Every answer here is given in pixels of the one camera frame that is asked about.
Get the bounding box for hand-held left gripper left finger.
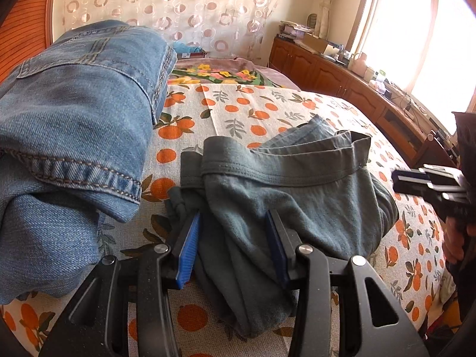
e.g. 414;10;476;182
39;212;202;357

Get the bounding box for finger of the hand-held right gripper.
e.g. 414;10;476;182
422;164;464;180
392;169;436;196

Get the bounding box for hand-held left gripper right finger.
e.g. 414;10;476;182
264;207;429;357

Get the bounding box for grey-green pants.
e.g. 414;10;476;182
165;115;401;340

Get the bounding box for person's right forearm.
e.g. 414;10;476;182
444;227;476;328

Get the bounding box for person's right hand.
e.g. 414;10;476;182
444;216;466;265

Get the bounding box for orange fruit print bedsheet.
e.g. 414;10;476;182
0;82;462;357

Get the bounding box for wooden cabinet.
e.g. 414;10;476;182
268;36;459;169

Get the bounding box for window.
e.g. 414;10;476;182
350;0;476;135

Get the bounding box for cardboard box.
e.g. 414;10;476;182
302;33;330;53

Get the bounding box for floral blanket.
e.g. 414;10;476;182
169;57;303;90

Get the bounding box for blue denim jeans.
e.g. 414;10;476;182
0;20;178;306

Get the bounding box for pile of papers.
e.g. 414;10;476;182
279;20;314;40

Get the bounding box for beige window curtain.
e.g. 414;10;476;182
317;0;334;40

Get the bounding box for blue bag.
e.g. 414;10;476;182
173;42;204;55

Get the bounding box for sheer circle pattern curtain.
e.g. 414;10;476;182
52;0;284;68

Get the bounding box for wooden slatted panel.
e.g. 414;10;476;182
0;0;61;84

